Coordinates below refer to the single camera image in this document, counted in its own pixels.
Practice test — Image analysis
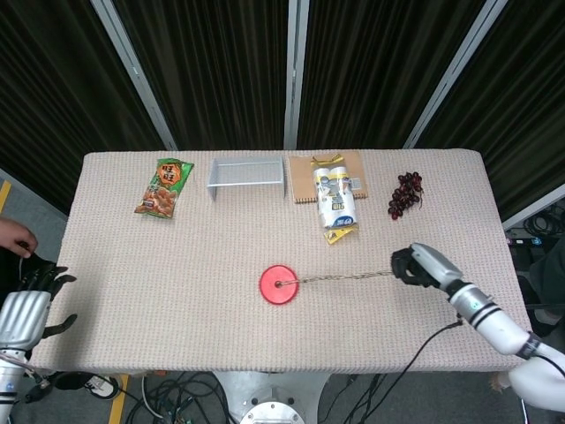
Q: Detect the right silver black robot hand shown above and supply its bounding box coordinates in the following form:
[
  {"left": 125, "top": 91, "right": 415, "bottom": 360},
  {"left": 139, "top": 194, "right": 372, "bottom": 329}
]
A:
[{"left": 390, "top": 242, "right": 464, "bottom": 291}]

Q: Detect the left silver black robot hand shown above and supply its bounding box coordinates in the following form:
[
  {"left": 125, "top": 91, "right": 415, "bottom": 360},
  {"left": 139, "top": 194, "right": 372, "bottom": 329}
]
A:
[{"left": 0, "top": 263, "right": 79, "bottom": 350}]

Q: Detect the bare human hand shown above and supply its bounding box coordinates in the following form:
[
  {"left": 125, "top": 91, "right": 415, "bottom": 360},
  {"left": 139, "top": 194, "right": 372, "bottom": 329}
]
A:
[{"left": 0, "top": 216, "right": 40, "bottom": 260}]

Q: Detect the beige braided rope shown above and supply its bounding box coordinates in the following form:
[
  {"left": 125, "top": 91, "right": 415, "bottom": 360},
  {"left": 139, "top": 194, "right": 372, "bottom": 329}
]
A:
[{"left": 275, "top": 269, "right": 396, "bottom": 287}]

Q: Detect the red plastic disc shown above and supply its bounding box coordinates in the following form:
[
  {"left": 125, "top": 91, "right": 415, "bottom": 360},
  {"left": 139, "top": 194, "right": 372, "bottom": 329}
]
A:
[{"left": 258, "top": 264, "right": 301, "bottom": 306}]

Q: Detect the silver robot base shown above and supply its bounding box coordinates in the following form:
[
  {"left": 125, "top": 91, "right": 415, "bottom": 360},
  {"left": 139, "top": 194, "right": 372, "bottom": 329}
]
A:
[{"left": 211, "top": 370, "right": 332, "bottom": 424}]

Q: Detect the dark red grape bunch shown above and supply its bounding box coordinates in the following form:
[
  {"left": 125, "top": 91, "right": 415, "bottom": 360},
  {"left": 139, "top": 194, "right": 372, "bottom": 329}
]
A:
[{"left": 388, "top": 170, "right": 426, "bottom": 222}]

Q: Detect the black white sneaker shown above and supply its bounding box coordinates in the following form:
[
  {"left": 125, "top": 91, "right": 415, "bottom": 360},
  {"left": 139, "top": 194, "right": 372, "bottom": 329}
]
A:
[{"left": 83, "top": 374, "right": 117, "bottom": 401}]

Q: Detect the white rolls plastic pack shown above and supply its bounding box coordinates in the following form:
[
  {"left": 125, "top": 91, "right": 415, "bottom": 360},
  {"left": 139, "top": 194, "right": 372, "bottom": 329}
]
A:
[{"left": 310, "top": 154, "right": 359, "bottom": 246}]

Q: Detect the dark pleated curtain panel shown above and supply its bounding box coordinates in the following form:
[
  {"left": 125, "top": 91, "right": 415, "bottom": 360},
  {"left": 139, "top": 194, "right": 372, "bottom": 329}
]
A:
[
  {"left": 296, "top": 0, "right": 491, "bottom": 150},
  {"left": 112, "top": 0, "right": 292, "bottom": 151},
  {"left": 417, "top": 0, "right": 565, "bottom": 222},
  {"left": 0, "top": 0, "right": 167, "bottom": 217}
]

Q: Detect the brown spiral notebook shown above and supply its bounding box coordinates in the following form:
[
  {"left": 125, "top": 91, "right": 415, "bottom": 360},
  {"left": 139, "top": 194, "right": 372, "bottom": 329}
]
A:
[{"left": 288, "top": 152, "right": 369, "bottom": 206}]

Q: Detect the green orange snack bag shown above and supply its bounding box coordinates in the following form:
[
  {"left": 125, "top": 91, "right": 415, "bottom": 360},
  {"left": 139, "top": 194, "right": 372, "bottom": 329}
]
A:
[{"left": 133, "top": 158, "right": 195, "bottom": 220}]

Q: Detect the beige woven tablecloth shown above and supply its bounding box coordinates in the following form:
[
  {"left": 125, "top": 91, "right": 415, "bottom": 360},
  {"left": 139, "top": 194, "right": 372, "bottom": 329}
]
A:
[{"left": 28, "top": 148, "right": 533, "bottom": 375}]

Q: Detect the grey metal mesh shelf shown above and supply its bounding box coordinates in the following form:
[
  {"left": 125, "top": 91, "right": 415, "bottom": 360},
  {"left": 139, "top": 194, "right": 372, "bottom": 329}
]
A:
[{"left": 206, "top": 156, "right": 286, "bottom": 201}]

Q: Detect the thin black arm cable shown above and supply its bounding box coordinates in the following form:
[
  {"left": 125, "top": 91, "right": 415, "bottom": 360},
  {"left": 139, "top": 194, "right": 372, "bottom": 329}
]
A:
[{"left": 348, "top": 320, "right": 463, "bottom": 424}]

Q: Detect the grey metal partition post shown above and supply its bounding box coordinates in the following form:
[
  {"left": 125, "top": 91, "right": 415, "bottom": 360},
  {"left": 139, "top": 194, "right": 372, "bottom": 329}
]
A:
[
  {"left": 283, "top": 0, "right": 310, "bottom": 150},
  {"left": 402, "top": 0, "right": 511, "bottom": 150},
  {"left": 502, "top": 183, "right": 565, "bottom": 231},
  {"left": 90, "top": 0, "right": 178, "bottom": 151}
]

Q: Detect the black floor cable tangle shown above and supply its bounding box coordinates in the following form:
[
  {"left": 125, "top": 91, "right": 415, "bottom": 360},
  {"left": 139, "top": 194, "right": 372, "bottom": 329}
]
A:
[{"left": 127, "top": 373, "right": 230, "bottom": 424}]

